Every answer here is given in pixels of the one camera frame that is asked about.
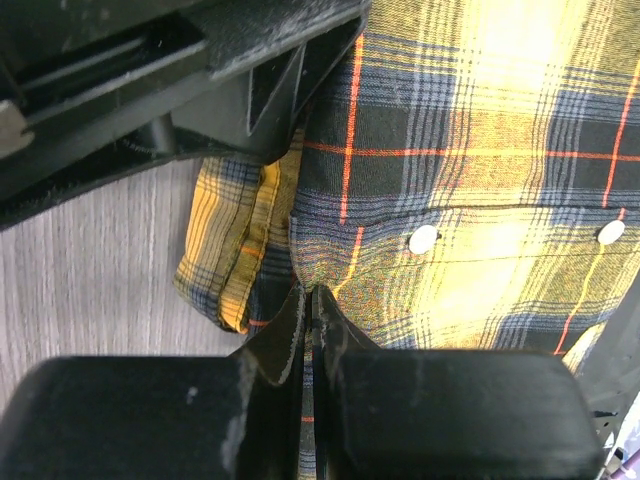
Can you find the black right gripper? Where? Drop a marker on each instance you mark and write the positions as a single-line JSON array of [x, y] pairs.
[[95, 91]]

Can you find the yellow plaid long sleeve shirt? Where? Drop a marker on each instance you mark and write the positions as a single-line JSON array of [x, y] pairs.
[[467, 178]]

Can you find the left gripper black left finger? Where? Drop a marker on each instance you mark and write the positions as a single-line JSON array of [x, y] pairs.
[[176, 417]]

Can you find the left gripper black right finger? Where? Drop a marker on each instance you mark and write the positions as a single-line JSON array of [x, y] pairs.
[[443, 414]]

